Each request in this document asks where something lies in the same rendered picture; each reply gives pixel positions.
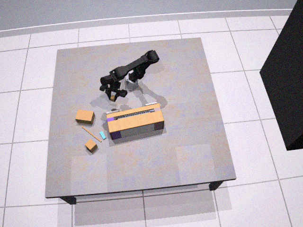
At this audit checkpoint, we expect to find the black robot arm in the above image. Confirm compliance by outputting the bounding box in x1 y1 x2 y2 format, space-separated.
100 50 159 89

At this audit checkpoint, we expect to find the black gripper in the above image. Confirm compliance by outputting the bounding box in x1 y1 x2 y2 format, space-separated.
100 82 127 102

